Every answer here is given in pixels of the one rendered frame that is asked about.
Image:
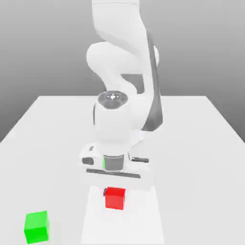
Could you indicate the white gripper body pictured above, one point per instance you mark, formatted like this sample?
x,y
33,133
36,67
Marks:
x,y
114,177

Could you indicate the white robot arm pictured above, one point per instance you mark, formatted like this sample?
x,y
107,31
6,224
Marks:
x,y
114,122

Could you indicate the small red cube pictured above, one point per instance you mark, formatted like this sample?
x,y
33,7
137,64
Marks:
x,y
114,199

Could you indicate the small green cube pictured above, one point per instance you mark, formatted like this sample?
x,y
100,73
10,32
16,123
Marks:
x,y
36,226

